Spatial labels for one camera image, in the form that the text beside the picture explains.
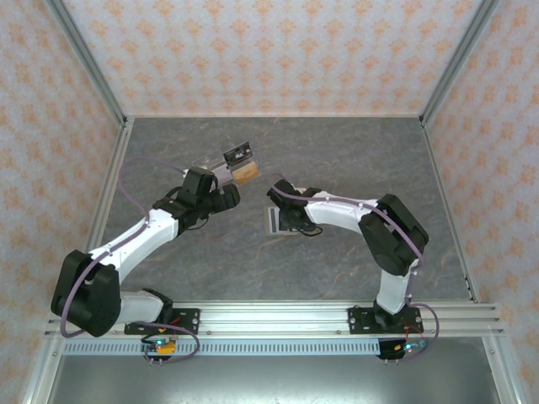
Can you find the gold card with black stripe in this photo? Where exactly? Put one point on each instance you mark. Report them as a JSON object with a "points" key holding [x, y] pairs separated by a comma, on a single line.
{"points": [[246, 173]]}

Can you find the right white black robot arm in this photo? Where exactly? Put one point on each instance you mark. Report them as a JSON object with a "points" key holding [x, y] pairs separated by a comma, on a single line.
{"points": [[337, 212]]}

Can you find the clear acrylic card organizer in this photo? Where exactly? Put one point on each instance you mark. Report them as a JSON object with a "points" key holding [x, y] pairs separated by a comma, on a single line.
{"points": [[206, 160]]}

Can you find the aluminium corner post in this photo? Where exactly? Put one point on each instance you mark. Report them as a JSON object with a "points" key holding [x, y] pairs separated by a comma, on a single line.
{"points": [[88, 59], [458, 59]]}

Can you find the silver card with black stripe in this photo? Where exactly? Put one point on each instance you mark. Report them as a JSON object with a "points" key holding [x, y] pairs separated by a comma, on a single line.
{"points": [[222, 173]]}

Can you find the aluminium lower frame post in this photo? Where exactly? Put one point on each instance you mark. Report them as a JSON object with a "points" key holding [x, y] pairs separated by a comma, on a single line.
{"points": [[502, 370], [44, 372]]}

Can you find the aluminium side rail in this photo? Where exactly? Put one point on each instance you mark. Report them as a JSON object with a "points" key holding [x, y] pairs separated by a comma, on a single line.
{"points": [[103, 210], [433, 160]]}

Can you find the black card with gold lines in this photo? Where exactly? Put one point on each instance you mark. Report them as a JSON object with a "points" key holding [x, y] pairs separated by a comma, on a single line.
{"points": [[238, 155]]}

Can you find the aluminium front rail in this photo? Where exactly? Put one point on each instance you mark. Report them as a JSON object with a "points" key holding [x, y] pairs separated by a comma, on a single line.
{"points": [[273, 320]]}

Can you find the grey metal panel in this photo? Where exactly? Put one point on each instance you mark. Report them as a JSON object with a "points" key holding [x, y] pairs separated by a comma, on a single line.
{"points": [[273, 383]]}

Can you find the grey card with black stripe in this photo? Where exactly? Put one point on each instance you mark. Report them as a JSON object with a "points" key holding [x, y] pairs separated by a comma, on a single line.
{"points": [[274, 221]]}

